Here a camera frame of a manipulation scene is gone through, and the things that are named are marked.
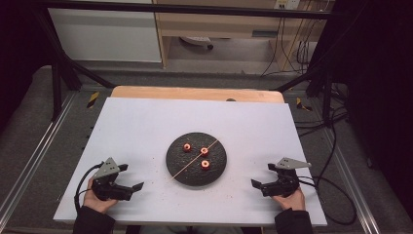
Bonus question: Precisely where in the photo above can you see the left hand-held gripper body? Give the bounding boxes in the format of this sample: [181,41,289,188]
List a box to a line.
[92,157,134,202]

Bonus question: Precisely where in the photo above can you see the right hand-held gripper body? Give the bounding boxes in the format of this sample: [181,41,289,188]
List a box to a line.
[260,157,313,199]

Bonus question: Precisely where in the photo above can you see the thin wooden skewer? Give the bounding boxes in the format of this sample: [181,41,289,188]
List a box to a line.
[170,139,219,181]

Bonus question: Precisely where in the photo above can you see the round black textured plate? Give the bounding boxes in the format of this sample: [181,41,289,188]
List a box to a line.
[166,132,228,187]

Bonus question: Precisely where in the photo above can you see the person's right hand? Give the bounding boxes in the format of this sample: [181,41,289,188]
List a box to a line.
[272,187,307,212]

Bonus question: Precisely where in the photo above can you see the person's left hand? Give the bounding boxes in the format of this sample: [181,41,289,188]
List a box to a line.
[83,178,119,215]

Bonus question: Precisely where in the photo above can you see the yellow black tape marker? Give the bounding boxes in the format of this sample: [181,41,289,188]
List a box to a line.
[295,97,314,112]
[86,91,100,109]

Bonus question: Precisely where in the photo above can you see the wooden board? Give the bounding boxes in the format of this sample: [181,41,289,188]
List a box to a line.
[110,85,285,104]

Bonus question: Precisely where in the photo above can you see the white cabinet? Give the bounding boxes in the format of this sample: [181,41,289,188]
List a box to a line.
[48,7,163,63]

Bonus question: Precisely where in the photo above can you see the dark curtain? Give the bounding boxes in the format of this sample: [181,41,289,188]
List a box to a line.
[0,0,55,131]
[329,0,413,213]

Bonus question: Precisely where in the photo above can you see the white device with black end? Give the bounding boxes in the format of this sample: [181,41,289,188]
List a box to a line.
[179,35,215,51]

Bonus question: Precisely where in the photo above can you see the white power strip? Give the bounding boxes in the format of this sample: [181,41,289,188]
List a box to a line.
[273,0,302,11]

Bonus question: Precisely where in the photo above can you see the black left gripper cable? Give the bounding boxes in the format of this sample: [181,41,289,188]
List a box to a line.
[73,162,105,213]

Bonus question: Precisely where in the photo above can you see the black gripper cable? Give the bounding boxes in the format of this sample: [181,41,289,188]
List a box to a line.
[73,162,105,213]
[297,123,358,226]

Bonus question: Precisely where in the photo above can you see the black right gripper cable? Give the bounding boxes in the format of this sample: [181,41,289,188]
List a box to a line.
[297,123,358,226]

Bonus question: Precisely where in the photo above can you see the aluminium rail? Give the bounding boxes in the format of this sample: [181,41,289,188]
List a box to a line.
[0,92,80,223]
[322,128,382,234]

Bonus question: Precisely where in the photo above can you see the hanging black cables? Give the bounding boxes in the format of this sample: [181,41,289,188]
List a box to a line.
[260,9,320,78]

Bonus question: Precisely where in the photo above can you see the black metal frame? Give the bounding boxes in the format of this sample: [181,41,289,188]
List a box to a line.
[30,0,345,126]

